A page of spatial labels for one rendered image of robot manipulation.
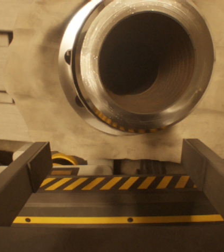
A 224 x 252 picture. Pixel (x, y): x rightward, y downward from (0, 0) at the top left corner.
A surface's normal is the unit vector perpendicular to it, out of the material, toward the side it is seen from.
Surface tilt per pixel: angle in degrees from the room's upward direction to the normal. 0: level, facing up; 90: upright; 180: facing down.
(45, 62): 62
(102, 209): 0
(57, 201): 0
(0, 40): 0
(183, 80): 90
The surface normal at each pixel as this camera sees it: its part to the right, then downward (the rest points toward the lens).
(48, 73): 0.85, 0.16
